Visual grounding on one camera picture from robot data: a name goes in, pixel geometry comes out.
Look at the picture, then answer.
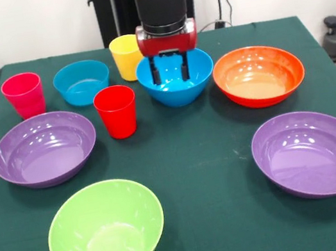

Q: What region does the green plastic bowl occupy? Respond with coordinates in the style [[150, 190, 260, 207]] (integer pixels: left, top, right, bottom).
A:
[[38, 171, 171, 251]]

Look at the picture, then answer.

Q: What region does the dark green tablecloth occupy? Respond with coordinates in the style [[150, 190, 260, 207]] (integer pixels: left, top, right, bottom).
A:
[[0, 6, 336, 251]]

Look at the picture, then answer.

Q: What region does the small teal plastic bowl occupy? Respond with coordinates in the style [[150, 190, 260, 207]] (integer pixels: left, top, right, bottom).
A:
[[49, 56, 115, 111]]

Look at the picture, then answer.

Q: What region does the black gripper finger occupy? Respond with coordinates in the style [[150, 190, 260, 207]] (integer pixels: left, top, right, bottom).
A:
[[176, 50, 193, 83], [147, 55, 163, 86]]

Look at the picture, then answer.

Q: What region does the large blue plastic bowl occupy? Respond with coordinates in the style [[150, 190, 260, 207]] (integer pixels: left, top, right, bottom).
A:
[[133, 44, 221, 113]]

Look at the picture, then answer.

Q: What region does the yellow plastic cup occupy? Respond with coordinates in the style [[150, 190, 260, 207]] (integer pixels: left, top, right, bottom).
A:
[[106, 31, 149, 85]]

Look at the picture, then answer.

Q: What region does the orange plastic bowl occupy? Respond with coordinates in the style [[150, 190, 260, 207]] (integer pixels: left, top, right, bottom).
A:
[[209, 38, 310, 116]]

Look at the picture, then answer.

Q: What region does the purple plastic bowl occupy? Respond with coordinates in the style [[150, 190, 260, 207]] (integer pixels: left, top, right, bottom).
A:
[[0, 104, 105, 197], [246, 104, 336, 210]]

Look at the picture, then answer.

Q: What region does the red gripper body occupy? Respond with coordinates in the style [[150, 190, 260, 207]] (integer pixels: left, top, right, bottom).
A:
[[133, 15, 202, 62]]

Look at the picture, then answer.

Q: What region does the red plastic cup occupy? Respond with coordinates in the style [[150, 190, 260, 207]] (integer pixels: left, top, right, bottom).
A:
[[91, 82, 143, 143]]

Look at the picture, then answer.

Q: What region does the pink plastic cup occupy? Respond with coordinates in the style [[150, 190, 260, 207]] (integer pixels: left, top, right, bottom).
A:
[[0, 69, 48, 123]]

